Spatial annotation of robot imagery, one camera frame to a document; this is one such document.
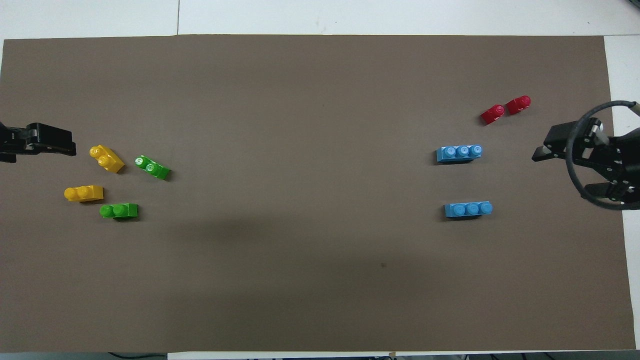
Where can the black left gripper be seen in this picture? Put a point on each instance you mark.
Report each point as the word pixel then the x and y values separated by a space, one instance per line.
pixel 10 142

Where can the blue three-stud toy block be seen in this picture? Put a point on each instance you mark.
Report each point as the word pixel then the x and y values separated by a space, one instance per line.
pixel 460 153
pixel 467 210

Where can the red one-stud toy block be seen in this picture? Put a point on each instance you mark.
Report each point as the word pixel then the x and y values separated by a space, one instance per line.
pixel 518 105
pixel 492 114

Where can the yellow two-stud toy block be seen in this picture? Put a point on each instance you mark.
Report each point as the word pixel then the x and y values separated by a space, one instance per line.
pixel 84 193
pixel 107 159

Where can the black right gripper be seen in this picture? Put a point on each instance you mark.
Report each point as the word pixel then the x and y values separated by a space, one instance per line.
pixel 622 160

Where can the brown paper table mat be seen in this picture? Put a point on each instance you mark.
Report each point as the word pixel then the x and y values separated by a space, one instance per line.
pixel 320 250

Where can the green two-stud toy block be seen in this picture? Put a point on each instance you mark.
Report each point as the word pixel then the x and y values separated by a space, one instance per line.
pixel 152 168
pixel 120 211

